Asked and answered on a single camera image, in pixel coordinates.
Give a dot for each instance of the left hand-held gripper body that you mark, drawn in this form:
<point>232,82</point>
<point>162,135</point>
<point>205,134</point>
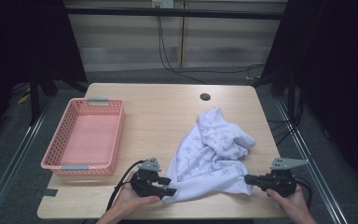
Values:
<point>146,183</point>

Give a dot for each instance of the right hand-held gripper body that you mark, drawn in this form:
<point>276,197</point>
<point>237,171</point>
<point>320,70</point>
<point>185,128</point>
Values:
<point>281,182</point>

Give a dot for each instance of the white printed towel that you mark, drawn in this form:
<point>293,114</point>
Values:
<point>211,149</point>

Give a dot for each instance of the pink perforated plastic basket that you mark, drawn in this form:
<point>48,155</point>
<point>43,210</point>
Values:
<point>90,140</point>

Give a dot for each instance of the person's left hand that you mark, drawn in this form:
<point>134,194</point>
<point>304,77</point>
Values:
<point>132,202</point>

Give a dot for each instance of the person's right hand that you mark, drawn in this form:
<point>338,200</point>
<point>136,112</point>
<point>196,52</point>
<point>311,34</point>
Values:
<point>293,205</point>

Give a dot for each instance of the black tape strip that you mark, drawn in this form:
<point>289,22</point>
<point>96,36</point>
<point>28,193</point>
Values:
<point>49,192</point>

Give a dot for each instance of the black curtain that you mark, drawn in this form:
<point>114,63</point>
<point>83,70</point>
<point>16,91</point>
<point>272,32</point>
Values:
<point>18,40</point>
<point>338,77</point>

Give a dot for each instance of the black stand leg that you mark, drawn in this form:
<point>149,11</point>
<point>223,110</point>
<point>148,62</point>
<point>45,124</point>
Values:
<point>34,102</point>

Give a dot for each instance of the black horizontal bar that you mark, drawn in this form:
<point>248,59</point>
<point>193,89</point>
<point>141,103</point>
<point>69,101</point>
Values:
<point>167,12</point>

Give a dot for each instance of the aluminium floor rail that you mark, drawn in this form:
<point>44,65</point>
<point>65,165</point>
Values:
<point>310,152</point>
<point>15,155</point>

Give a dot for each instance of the white wall outlet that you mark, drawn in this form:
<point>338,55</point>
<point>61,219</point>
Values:
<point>163,3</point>

